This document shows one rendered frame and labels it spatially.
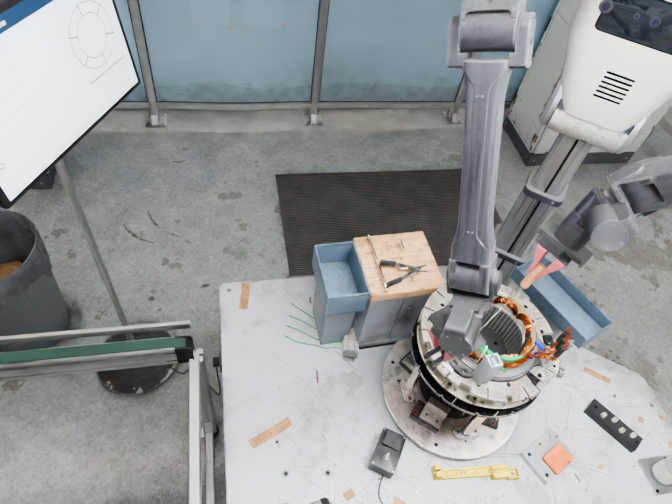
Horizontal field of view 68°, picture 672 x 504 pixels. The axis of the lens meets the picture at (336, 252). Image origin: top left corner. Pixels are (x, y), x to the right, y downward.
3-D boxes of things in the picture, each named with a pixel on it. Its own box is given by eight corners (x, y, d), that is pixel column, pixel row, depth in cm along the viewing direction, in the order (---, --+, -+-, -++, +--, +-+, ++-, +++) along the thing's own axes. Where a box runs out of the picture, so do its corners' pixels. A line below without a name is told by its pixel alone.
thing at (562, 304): (561, 371, 148) (614, 322, 126) (536, 388, 144) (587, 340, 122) (504, 308, 160) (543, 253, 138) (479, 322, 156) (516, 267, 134)
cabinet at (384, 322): (355, 350, 144) (371, 301, 124) (340, 297, 155) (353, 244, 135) (418, 341, 149) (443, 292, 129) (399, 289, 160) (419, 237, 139)
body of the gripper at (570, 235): (578, 270, 89) (608, 241, 85) (532, 233, 93) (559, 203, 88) (586, 260, 94) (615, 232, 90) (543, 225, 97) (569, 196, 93)
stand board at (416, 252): (370, 302, 124) (371, 296, 122) (351, 243, 135) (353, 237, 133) (444, 292, 128) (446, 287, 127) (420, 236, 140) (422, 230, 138)
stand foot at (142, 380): (92, 400, 203) (91, 398, 202) (101, 327, 224) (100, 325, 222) (178, 390, 210) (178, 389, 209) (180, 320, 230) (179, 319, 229)
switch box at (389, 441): (367, 468, 124) (371, 461, 120) (380, 432, 130) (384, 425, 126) (390, 479, 123) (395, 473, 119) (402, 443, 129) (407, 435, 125)
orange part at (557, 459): (555, 475, 127) (557, 474, 126) (541, 458, 130) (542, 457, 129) (572, 460, 130) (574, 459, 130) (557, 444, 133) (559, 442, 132)
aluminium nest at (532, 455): (544, 485, 127) (549, 482, 125) (518, 454, 131) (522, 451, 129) (573, 458, 132) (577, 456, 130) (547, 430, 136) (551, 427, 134)
